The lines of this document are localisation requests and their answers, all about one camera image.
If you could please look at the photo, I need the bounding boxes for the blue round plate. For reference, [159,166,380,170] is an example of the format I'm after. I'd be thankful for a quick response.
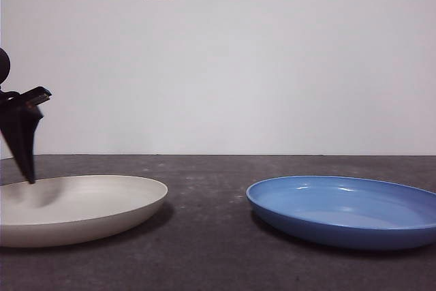
[245,174,436,251]

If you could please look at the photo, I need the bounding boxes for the white round plate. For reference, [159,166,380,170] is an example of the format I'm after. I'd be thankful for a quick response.
[0,174,169,249]

